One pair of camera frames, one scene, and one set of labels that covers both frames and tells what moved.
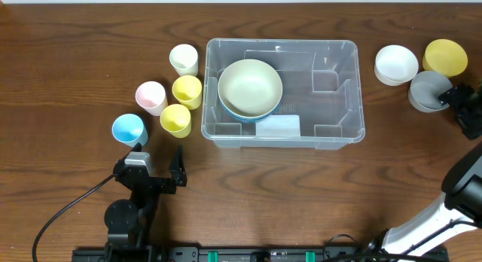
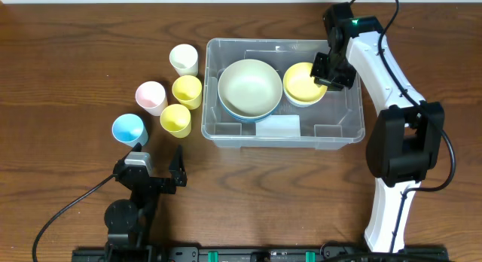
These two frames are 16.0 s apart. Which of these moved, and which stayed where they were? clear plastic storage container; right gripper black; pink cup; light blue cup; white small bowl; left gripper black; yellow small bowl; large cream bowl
Moved: yellow small bowl; right gripper black; white small bowl
Stayed: large cream bowl; left gripper black; light blue cup; pink cup; clear plastic storage container
